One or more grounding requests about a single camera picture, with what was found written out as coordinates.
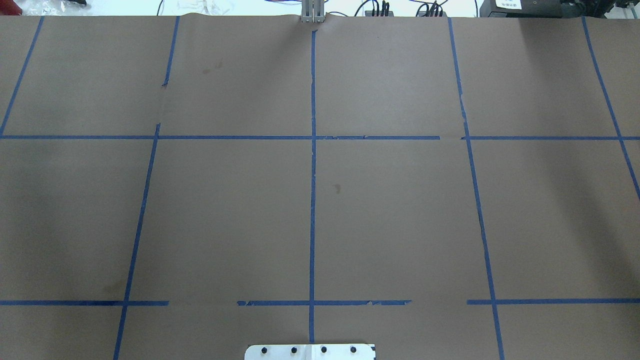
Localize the black power box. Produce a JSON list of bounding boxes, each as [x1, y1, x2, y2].
[[478, 0, 563, 19]]

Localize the aluminium frame post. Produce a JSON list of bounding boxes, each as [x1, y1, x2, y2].
[[300, 0, 326, 24]]

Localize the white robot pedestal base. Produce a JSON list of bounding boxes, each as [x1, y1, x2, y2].
[[244, 343, 377, 360]]

